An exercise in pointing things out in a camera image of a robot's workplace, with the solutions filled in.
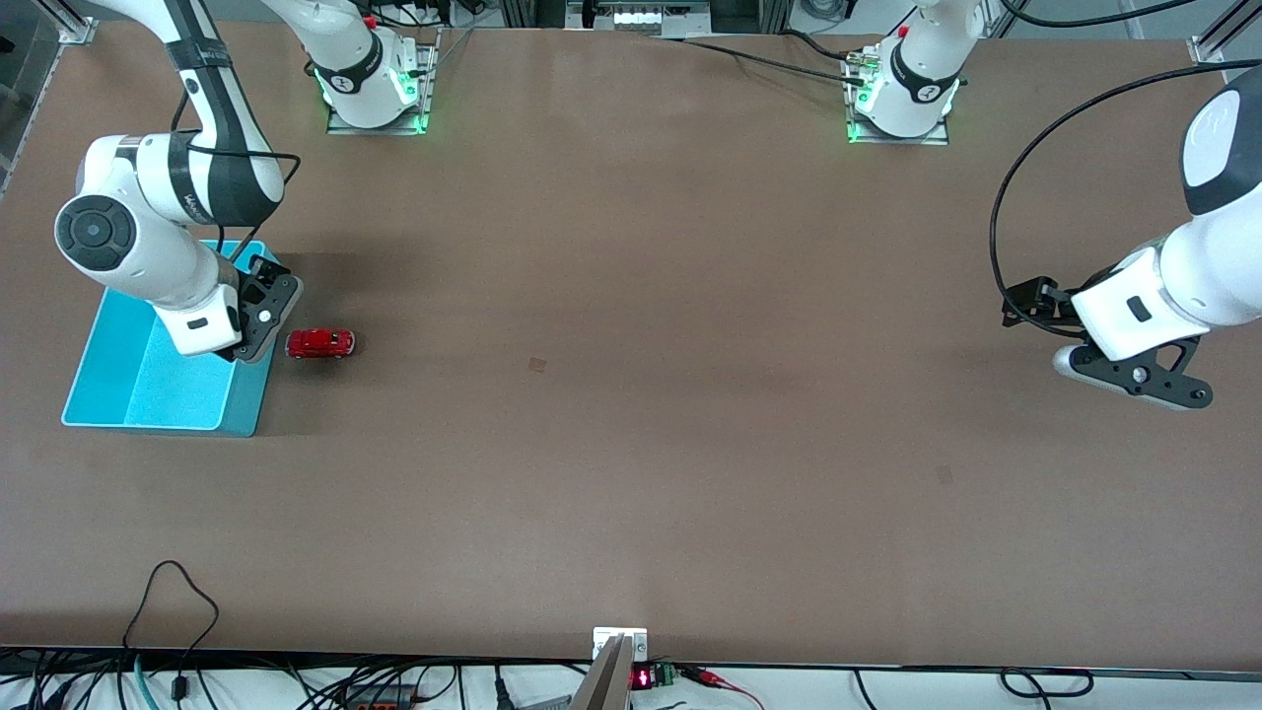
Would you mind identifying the long black table cable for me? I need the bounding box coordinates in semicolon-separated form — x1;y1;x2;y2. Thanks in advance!
651;35;869;85

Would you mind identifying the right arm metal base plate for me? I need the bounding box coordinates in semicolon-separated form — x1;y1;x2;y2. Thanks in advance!
325;28;440;136

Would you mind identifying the red clip lead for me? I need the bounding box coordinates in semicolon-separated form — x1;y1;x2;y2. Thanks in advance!
678;665;765;710

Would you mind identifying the short black table cable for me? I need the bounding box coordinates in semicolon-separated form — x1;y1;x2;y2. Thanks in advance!
784;30;855;63

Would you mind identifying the black looped cable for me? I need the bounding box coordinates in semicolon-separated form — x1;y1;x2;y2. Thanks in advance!
999;668;1095;699

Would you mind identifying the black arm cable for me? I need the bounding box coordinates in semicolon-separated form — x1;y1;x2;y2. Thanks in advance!
172;89;303;262
990;59;1262;343

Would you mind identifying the grey table edge rail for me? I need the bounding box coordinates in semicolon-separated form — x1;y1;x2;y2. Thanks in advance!
0;41;66;198

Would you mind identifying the grey metal mount bar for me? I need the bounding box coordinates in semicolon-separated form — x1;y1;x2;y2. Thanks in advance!
570;635;634;710

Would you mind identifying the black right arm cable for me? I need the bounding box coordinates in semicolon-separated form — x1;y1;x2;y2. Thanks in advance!
172;89;303;262

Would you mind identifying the red beetle toy car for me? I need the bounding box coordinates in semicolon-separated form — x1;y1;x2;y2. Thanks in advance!
285;327;357;361

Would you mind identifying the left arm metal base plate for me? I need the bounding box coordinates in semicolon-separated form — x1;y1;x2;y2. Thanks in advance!
845;44;952;147

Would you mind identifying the blue plastic box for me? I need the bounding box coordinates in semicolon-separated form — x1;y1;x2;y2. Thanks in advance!
61;240;287;438

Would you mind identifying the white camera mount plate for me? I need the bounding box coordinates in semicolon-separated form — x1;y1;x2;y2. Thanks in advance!
593;627;649;664

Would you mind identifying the lit control device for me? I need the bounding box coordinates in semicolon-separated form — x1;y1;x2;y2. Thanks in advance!
567;0;713;36

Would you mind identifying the black orange power strip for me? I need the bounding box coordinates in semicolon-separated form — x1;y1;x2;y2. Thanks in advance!
340;680;435;710

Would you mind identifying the black cable with inline block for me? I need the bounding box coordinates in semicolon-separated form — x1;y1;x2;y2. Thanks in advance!
122;560;220;703

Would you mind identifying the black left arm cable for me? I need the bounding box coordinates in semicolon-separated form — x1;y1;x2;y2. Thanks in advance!
990;59;1262;343

